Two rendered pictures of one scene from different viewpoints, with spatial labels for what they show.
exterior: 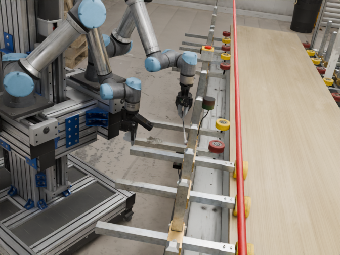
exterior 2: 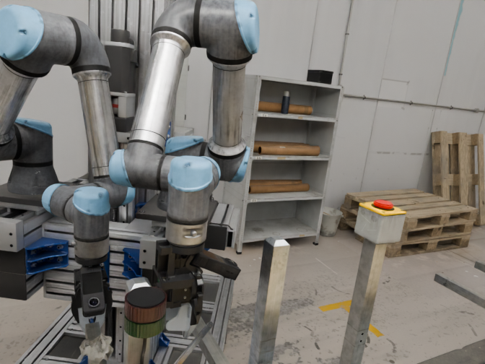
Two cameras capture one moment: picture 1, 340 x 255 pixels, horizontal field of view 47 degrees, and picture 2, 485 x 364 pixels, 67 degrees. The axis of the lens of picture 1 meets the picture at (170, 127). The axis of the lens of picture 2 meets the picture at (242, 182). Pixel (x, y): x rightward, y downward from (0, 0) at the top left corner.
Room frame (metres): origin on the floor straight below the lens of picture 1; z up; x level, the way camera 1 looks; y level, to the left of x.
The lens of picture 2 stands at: (1.58, -0.64, 1.43)
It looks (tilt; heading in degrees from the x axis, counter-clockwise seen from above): 14 degrees down; 57
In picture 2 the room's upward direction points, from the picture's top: 6 degrees clockwise
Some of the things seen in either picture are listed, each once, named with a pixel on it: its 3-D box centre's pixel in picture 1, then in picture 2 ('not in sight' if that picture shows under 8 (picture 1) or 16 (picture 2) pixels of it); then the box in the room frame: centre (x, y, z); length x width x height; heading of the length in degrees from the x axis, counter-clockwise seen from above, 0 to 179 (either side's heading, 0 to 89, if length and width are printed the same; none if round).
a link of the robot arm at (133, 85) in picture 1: (132, 90); (90, 212); (1.72, 0.20, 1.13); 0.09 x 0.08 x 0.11; 114
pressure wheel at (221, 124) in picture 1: (221, 130); not in sight; (1.94, -0.29, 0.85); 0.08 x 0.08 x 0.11
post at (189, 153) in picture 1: (182, 200); not in sight; (1.24, -0.08, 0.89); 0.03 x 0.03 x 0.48; 85
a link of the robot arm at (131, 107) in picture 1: (132, 104); (90, 245); (1.72, 0.20, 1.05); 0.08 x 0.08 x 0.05
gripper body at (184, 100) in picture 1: (184, 93); (180, 270); (1.84, -0.05, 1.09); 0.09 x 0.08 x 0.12; 175
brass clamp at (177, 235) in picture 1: (175, 237); not in sight; (0.97, -0.06, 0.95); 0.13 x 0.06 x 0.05; 175
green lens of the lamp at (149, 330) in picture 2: (208, 105); (145, 318); (1.74, -0.17, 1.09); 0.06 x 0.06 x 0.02
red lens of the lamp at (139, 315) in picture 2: (209, 100); (146, 303); (1.74, -0.17, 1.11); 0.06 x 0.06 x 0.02
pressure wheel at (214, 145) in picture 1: (215, 152); not in sight; (1.69, -0.24, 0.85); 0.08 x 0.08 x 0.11
